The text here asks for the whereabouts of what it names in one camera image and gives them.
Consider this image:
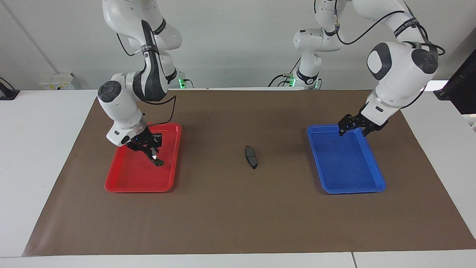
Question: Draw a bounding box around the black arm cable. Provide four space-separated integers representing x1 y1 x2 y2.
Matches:
334 0 446 56
115 33 177 128

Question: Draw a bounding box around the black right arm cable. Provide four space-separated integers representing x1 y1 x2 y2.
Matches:
115 33 177 128

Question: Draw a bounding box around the black clamp bracket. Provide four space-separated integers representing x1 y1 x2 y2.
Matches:
0 77 20 101

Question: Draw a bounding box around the blue plastic tray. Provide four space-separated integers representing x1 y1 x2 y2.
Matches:
307 124 386 195

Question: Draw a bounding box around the small dark brake pad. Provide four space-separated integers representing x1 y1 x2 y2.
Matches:
245 146 259 169

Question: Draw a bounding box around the red plastic tray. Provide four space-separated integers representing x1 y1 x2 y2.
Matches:
104 123 182 193

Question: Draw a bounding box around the brown table mat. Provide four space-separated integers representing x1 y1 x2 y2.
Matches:
22 89 476 257

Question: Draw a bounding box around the black monitor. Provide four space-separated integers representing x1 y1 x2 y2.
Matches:
433 48 476 115

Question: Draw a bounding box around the white box with yellow label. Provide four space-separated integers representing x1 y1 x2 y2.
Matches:
39 73 77 90

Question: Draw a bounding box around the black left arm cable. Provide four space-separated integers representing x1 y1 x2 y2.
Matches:
334 0 446 56

